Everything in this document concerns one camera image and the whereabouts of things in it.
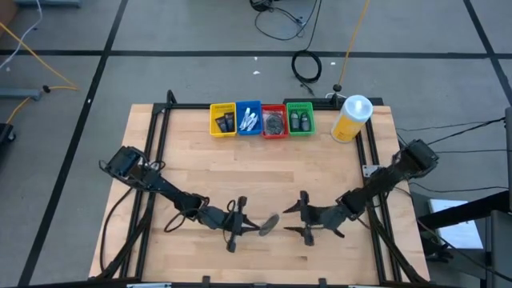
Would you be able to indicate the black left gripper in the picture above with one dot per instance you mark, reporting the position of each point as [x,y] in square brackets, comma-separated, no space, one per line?
[224,219]

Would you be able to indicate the small white toothpaste tube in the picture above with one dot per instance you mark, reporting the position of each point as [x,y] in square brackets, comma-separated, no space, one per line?
[252,119]
[246,114]

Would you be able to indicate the red plastic basket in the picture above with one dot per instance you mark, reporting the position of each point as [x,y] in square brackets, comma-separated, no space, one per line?
[275,107]

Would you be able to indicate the white box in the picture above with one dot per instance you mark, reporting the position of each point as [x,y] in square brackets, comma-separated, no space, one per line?
[460,236]

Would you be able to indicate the small black squeeze tube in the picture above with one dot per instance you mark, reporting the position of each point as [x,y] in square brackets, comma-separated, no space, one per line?
[221,125]
[229,122]

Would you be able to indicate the black metal table frame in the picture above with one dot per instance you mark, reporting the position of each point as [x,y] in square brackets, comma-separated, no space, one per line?
[188,106]

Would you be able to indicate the blue plastic basket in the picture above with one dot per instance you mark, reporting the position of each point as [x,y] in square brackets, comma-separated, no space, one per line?
[256,106]

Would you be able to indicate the grey floor bar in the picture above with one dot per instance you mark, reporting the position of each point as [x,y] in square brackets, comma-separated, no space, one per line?
[48,2]

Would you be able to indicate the silver foil packet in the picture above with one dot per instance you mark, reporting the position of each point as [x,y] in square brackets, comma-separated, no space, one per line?
[254,126]
[243,125]

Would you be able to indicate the black table clamp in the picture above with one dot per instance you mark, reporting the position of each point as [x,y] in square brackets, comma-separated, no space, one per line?
[206,281]
[322,282]

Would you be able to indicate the grey cabinet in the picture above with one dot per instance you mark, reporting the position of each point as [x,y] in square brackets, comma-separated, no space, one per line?
[502,248]

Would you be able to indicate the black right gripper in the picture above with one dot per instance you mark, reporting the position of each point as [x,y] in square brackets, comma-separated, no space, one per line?
[326,217]

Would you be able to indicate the black beam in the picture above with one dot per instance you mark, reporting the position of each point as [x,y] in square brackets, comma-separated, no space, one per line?
[472,210]

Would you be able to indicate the black caster base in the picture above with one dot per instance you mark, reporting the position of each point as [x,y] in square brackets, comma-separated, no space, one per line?
[5,134]

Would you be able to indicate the yellow plastic basket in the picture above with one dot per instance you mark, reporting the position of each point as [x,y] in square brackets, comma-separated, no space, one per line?
[223,108]

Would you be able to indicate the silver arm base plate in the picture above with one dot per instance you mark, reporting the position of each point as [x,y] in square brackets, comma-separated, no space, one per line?
[369,170]

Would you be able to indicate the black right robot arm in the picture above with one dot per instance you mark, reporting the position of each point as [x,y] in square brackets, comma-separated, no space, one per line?
[384,182]

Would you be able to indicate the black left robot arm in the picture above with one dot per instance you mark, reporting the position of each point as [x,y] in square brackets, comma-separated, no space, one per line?
[168,190]

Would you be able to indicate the silver bracket plate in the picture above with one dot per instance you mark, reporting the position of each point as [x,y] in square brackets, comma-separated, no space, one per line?
[150,285]

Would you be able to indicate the grey power strip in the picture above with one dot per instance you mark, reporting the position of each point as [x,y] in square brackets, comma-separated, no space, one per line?
[20,94]

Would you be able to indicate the green plastic basket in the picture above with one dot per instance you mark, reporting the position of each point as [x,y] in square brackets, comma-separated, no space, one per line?
[300,107]

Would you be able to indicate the yellow wipes canister white lid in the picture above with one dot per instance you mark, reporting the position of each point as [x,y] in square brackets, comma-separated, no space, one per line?
[348,126]

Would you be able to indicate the black camera mount knob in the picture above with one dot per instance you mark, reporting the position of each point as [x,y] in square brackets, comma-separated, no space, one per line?
[337,87]

